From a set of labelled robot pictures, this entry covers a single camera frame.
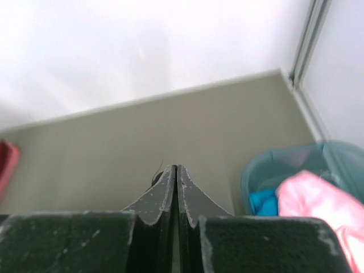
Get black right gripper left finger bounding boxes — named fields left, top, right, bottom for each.
left=1, top=166, right=175, bottom=272

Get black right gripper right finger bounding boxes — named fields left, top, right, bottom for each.
left=177, top=165, right=351, bottom=272

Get blue t shirt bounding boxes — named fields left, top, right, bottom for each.
left=249, top=189, right=278, bottom=216

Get folded pink t shirt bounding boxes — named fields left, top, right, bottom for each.
left=1, top=140, right=20, bottom=202

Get teal plastic laundry basket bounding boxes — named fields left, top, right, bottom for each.
left=241, top=141, right=363, bottom=216

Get folded dark red t shirt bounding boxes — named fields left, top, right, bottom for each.
left=1, top=142, right=11, bottom=182

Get right aluminium corner post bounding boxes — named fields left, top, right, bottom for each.
left=284, top=0, right=331, bottom=142

